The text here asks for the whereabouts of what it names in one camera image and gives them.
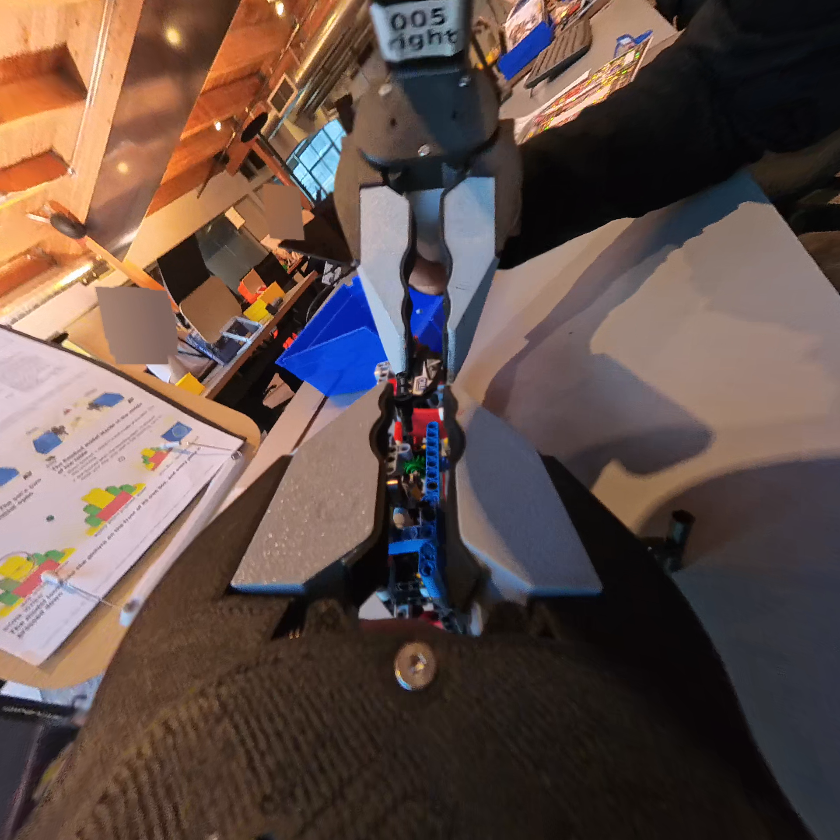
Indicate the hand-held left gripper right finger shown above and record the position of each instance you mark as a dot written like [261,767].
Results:
[518,518]

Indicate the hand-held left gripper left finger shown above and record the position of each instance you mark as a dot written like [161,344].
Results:
[315,512]

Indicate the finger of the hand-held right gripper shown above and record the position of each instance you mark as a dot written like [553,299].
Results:
[384,262]
[472,262]

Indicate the toy brick car chassis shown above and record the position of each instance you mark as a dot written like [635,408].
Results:
[423,472]

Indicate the black curved toy panel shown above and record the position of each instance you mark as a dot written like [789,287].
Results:
[679,531]

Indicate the person's right forearm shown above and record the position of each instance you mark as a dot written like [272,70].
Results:
[656,118]

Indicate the person's right hand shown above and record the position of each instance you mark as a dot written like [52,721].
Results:
[430,275]

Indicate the blue storage bin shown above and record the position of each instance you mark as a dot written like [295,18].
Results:
[334,354]

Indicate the small blue bin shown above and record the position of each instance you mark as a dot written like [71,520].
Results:
[525,43]

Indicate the yellow storage bin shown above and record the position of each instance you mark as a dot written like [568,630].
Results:
[259,310]
[190,384]

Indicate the colourful printed sheet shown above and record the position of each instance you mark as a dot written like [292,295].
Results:
[571,98]

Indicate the cluttered background worktable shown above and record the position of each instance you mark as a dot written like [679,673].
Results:
[262,341]

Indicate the adjacent grey table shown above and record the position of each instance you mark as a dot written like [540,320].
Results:
[623,26]

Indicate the clipboard with printed sheet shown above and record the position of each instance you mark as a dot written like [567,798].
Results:
[98,459]

